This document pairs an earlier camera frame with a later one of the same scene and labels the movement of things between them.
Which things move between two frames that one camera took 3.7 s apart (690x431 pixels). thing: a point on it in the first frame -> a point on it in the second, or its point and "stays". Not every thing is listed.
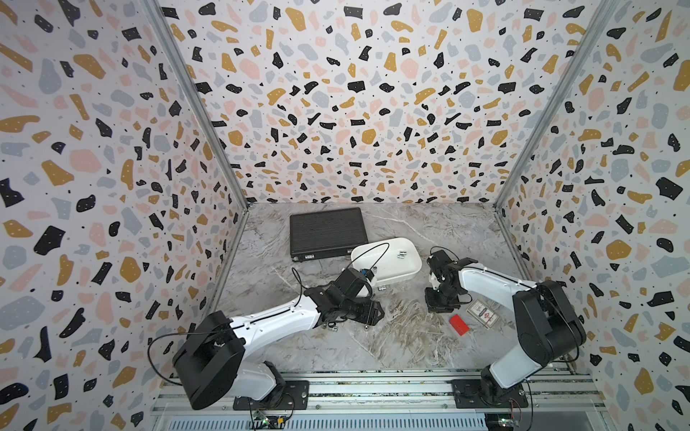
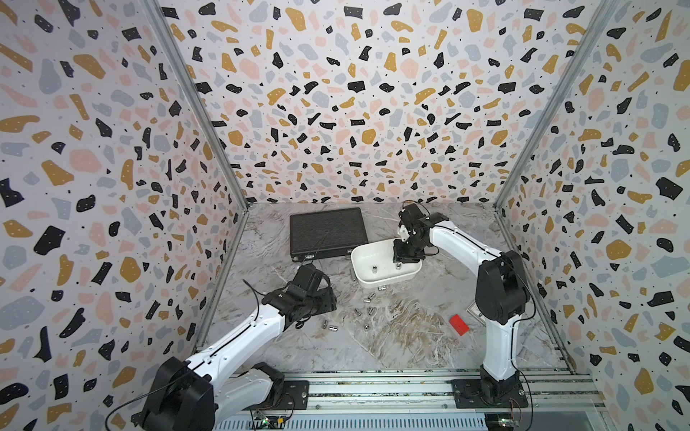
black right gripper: (432, 307) -> (397, 257)
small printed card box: (482, 313) stays
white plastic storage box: (388, 259) stays
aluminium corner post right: (602, 17) stays
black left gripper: (371, 312) -> (329, 301)
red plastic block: (459, 325) stays
